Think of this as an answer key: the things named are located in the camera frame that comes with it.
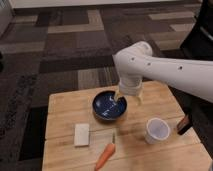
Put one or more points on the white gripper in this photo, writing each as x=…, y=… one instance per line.
x=130, y=87

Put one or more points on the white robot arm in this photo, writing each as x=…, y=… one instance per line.
x=194, y=77

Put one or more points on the dark blue ceramic bowl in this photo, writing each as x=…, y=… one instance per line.
x=106, y=108

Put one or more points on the white ceramic cup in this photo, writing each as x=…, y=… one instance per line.
x=157, y=130

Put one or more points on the orange carrot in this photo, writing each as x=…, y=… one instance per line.
x=106, y=154

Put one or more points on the white sponge block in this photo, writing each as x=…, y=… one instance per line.
x=81, y=134

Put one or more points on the black chair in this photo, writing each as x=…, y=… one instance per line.
x=198, y=44

